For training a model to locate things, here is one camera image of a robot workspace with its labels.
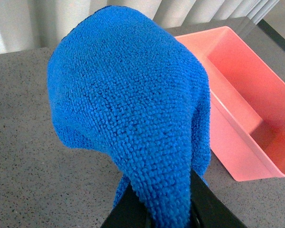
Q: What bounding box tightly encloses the pink plastic bin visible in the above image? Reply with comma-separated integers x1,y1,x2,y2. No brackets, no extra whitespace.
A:
177,26,285,181

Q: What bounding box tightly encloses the white pleated curtain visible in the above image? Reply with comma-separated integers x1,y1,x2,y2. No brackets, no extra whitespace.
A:
0,0,276,54

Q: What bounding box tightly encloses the blue microfiber cloth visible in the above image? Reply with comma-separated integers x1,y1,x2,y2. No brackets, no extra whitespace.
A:
47,6,211,228

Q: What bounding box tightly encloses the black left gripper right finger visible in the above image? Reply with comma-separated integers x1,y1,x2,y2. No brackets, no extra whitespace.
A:
190,170,246,228

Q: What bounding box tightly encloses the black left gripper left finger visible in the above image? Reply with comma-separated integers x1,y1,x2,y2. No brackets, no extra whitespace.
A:
101,184,154,228

